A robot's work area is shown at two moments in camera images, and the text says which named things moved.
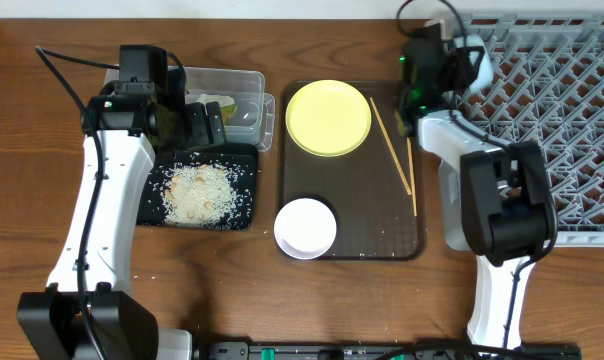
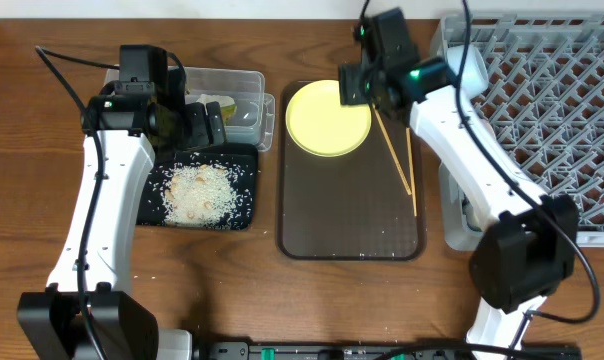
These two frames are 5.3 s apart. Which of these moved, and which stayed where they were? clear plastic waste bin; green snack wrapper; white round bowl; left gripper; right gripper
Moved: right gripper; white round bowl
Stayed: green snack wrapper; clear plastic waste bin; left gripper
